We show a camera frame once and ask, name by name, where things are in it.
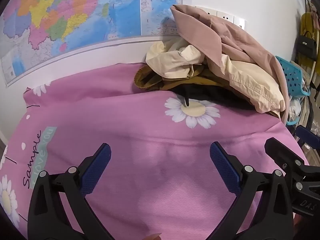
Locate white crumpled bag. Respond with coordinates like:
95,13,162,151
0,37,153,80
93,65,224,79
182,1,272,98
289,97,304,122

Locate mustard yellow garment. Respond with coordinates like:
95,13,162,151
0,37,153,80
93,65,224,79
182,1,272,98
135,65,250,98

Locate white wall socket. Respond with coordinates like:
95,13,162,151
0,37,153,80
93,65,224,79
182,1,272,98
197,5,217,18
216,10,234,23
233,15,247,29

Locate black garment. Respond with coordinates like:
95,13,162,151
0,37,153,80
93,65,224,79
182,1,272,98
172,84,255,112

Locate pink daisy print blanket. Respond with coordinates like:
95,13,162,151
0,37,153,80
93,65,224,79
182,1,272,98
0,62,312,240

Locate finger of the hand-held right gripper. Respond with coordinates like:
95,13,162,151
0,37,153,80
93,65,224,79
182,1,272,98
264,137,311,178
296,125,320,144

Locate cream garment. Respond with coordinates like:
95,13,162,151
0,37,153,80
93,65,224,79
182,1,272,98
146,41,285,114

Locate black handbag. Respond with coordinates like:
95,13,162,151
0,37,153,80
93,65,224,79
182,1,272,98
296,31,318,60

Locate colourful wall map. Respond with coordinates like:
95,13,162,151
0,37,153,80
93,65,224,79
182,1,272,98
0,0,183,88

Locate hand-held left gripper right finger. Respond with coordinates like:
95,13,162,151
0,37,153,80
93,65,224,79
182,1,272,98
204,141,294,240

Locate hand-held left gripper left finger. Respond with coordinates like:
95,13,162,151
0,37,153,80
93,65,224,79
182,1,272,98
27,143,118,240

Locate pink jacket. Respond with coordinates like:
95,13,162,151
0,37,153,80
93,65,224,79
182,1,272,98
170,4,290,128

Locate blue plastic basket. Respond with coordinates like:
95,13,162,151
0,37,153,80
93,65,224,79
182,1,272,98
275,56,310,127

